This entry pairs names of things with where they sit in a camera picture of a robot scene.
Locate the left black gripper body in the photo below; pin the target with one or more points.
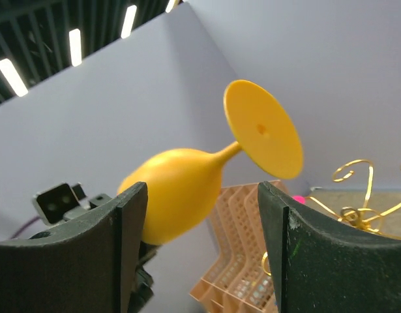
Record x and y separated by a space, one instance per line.
141 287

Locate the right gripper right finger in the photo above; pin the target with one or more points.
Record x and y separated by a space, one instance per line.
318 264

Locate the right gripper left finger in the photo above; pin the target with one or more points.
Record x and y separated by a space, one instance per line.
86 264

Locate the pink plastic goblet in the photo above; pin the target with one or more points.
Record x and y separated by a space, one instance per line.
300 199

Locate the yellow plastic goblet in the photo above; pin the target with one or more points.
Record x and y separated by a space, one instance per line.
183 184

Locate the gold wine glass rack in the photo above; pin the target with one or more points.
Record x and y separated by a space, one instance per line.
361 218

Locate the pink plastic desk organizer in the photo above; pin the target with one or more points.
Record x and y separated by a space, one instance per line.
236 282

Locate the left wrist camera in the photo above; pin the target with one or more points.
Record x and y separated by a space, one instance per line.
65 202

